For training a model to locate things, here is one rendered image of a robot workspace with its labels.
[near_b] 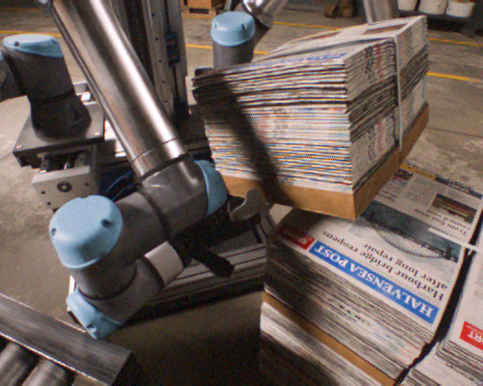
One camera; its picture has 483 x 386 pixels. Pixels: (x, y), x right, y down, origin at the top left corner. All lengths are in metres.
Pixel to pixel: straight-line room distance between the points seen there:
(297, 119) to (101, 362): 0.42
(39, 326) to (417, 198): 0.68
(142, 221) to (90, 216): 0.06
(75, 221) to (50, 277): 1.37
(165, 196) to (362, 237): 0.34
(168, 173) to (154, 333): 1.06
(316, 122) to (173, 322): 1.11
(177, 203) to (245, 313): 1.04
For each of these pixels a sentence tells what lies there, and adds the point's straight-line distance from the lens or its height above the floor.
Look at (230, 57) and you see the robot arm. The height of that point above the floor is 0.96.
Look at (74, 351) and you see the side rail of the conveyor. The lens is 0.51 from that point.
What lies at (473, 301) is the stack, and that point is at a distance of 0.57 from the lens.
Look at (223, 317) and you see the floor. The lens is 1.39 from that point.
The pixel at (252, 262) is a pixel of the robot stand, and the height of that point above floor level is 0.23.
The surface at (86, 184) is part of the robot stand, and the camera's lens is 0.86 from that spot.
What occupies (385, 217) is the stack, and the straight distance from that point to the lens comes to 0.62.
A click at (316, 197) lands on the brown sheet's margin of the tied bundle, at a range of 0.49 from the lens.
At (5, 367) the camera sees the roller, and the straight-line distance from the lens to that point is 0.55.
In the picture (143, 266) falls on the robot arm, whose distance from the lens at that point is 0.46.
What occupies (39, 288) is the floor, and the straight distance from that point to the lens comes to 1.71.
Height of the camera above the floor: 1.23
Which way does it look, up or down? 41 degrees down
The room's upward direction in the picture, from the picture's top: straight up
